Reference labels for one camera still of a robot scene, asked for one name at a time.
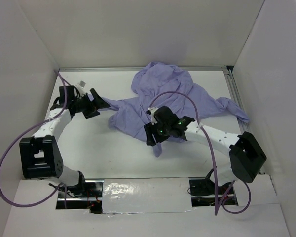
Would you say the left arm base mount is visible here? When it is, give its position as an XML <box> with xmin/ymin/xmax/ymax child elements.
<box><xmin>56</xmin><ymin>179</ymin><xmax>104</xmax><ymax>214</ymax></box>

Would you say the aluminium frame rail back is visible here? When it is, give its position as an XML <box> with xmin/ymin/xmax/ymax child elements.
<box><xmin>59</xmin><ymin>66</ymin><xmax>229</xmax><ymax>74</ymax></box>

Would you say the aluminium frame rail right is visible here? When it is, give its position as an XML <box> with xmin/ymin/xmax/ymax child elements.
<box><xmin>224</xmin><ymin>65</ymin><xmax>267</xmax><ymax>175</ymax></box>

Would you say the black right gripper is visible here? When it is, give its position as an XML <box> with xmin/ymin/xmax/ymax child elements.
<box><xmin>144</xmin><ymin>119</ymin><xmax>171</xmax><ymax>146</ymax></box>

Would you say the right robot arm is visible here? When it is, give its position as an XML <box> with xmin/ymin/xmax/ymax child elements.
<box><xmin>144</xmin><ymin>106</ymin><xmax>267</xmax><ymax>194</ymax></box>

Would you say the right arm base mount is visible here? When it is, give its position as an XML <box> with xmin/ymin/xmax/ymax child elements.
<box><xmin>187</xmin><ymin>169</ymin><xmax>237</xmax><ymax>207</ymax></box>

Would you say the white taped front panel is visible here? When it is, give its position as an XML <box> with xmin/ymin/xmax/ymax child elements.
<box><xmin>102</xmin><ymin>178</ymin><xmax>193</xmax><ymax>214</ymax></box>

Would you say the aluminium frame rail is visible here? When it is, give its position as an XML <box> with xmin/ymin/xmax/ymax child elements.
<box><xmin>224</xmin><ymin>65</ymin><xmax>267</xmax><ymax>175</ymax></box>
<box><xmin>59</xmin><ymin>66</ymin><xmax>229</xmax><ymax>74</ymax></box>

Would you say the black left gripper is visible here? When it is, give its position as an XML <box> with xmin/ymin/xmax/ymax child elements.
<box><xmin>72</xmin><ymin>88</ymin><xmax>110</xmax><ymax>119</ymax></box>

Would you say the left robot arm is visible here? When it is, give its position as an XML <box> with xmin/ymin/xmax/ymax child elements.
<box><xmin>19</xmin><ymin>83</ymin><xmax>110</xmax><ymax>197</ymax></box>

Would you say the lavender zip jacket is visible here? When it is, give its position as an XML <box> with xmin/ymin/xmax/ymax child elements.
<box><xmin>106</xmin><ymin>62</ymin><xmax>239</xmax><ymax>142</ymax></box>

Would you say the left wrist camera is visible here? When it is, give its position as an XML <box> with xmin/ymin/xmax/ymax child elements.
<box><xmin>75</xmin><ymin>81</ymin><xmax>86</xmax><ymax>96</ymax></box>

